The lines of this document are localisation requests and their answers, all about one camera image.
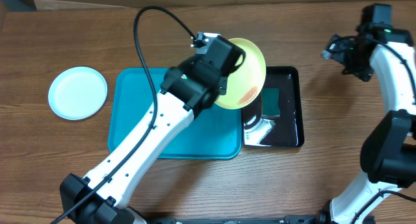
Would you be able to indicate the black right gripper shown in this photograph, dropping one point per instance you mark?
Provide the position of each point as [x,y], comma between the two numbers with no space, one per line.
[364,73]

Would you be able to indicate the green yellow sponge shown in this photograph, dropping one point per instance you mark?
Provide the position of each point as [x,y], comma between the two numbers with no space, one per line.
[270,102]

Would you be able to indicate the yellow plate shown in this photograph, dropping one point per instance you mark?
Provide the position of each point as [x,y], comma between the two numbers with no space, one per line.
[246,83]

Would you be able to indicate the light blue plate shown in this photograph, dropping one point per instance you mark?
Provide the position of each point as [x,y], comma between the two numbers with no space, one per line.
[77,93]

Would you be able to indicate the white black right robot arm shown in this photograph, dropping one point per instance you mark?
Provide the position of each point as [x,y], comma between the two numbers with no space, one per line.
[387,162]

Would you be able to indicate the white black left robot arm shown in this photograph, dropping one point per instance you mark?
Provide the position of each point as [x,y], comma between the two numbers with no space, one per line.
[103,194]

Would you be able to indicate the black plastic tray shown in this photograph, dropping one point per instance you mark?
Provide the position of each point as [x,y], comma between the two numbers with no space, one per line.
[285,131]

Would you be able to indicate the teal plastic tray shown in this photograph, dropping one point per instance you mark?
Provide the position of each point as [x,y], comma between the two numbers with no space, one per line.
[216,133]

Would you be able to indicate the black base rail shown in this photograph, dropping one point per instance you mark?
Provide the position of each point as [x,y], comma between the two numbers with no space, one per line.
[290,219]

